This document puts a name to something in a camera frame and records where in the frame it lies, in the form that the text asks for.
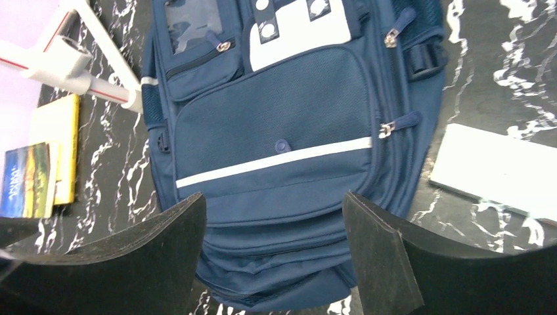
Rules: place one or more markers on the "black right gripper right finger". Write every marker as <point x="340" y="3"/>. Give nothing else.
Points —
<point x="403" y="268"/>

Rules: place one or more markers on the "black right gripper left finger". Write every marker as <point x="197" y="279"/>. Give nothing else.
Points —
<point x="148" y="268"/>

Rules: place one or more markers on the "Animal Farm book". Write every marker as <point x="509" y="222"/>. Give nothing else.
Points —
<point x="29" y="181"/>

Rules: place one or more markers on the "yellow book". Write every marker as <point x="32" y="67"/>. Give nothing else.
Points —
<point x="57" y="122"/>

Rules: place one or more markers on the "navy blue student backpack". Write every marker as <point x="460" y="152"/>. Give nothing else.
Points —
<point x="274" y="110"/>

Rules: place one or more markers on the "small card box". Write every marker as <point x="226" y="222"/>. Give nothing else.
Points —
<point x="518" y="174"/>

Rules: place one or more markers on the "white PVC pipe stand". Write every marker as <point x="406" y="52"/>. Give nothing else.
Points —
<point x="58" y="61"/>

